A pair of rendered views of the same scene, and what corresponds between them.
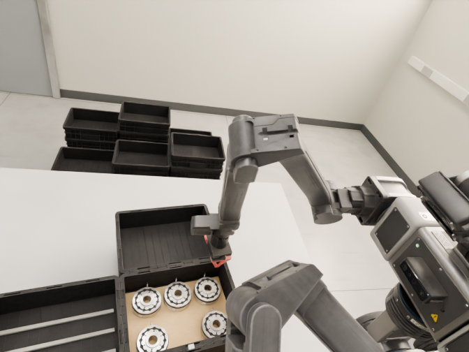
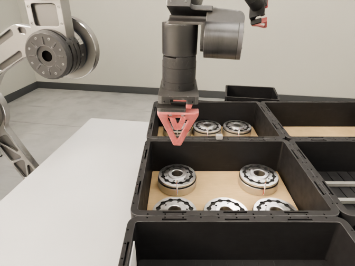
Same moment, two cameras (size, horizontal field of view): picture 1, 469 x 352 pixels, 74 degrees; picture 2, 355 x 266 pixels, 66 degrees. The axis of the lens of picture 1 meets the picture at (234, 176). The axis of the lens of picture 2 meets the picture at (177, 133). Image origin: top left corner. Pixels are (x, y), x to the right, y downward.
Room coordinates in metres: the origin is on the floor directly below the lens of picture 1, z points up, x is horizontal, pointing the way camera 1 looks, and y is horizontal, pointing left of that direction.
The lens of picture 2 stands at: (1.06, 0.21, 1.30)
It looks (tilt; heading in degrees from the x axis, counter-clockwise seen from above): 27 degrees down; 209
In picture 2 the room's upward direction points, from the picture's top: straight up
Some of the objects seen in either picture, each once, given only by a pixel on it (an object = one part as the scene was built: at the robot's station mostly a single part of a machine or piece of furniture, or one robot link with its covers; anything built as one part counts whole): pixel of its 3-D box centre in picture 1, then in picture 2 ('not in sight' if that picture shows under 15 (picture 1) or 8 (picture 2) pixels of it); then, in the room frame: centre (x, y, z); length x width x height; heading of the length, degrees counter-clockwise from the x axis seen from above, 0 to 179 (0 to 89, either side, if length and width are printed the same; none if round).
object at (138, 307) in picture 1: (146, 299); (276, 213); (0.55, 0.18, 0.86); 0.10 x 0.10 x 0.01
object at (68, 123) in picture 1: (95, 136); not in sight; (2.04, 1.22, 0.31); 0.40 x 0.30 x 0.34; 109
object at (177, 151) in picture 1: (194, 167); not in sight; (1.93, 0.33, 0.37); 0.40 x 0.30 x 0.45; 109
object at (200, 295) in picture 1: (207, 288); (174, 212); (0.66, -0.02, 0.86); 0.10 x 0.10 x 0.01
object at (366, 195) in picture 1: (357, 200); not in sight; (0.68, -0.34, 1.45); 0.09 x 0.08 x 0.12; 19
